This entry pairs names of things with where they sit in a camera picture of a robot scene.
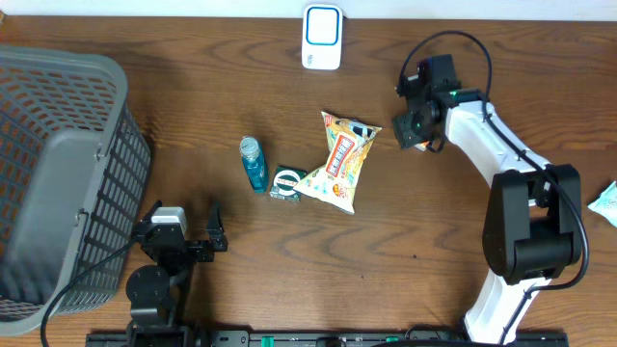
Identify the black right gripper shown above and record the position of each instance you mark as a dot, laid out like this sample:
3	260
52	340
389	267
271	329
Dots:
403	131

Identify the teal liquid bottle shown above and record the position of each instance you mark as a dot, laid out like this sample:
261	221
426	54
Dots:
254	163

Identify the yellow snack bag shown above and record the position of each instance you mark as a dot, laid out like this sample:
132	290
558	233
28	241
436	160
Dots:
335	182

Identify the white barcode scanner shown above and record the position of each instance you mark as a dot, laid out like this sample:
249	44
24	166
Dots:
322	37

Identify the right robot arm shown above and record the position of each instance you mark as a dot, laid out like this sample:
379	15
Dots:
532	227

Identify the grey plastic shopping basket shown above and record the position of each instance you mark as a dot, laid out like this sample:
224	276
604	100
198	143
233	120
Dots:
74	168

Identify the small dark green box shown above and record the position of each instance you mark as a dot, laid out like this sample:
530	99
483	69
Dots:
284	181

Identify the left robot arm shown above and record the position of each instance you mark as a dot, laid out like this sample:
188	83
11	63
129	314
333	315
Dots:
158	292

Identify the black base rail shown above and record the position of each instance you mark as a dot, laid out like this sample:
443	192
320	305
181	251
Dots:
414	337

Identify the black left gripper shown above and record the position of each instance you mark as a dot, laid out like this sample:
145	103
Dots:
215	228

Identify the light teal wipes packet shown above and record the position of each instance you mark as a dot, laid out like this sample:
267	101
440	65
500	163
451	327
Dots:
606	204

